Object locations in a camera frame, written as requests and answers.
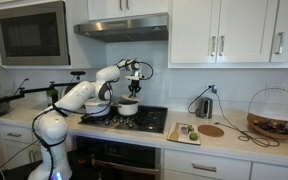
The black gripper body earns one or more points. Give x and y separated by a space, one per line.
135 84

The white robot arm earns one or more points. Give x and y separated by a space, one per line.
77 96

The white saucepan without lid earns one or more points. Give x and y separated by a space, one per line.
128 109

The white pot with lid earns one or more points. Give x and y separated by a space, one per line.
95 108

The silver cooktop knob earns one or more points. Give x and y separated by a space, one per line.
114 119
107 122
121 121
130 125

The black gas stovetop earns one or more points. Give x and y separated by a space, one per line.
94 123

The wooden spatula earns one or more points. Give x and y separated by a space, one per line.
174 136

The stainless range hood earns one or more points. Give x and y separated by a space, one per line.
124 28

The black glass oven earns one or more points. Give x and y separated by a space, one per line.
124 150

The small grey cup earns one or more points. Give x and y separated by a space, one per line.
184 130

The small green round item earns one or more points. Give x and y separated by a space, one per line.
191 128

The wooden cutting board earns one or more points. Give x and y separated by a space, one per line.
184 138

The silver countertop appliance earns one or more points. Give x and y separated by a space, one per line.
205 108

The large green round item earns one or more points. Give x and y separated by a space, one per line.
193 136

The round cork trivet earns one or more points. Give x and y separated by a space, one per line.
210 130

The wide white drawer front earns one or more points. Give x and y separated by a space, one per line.
217 160

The stainless built-in microwave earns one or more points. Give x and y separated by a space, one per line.
30 36

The small white drawer front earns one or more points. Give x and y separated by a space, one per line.
15 130

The dark basket contents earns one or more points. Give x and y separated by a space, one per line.
277 126

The plain white drawer front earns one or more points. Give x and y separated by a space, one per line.
277 172

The black camera on mount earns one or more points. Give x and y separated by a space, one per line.
78 73

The wall power outlet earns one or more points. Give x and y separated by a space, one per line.
212 89

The black camera boom stand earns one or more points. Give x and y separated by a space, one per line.
34 90

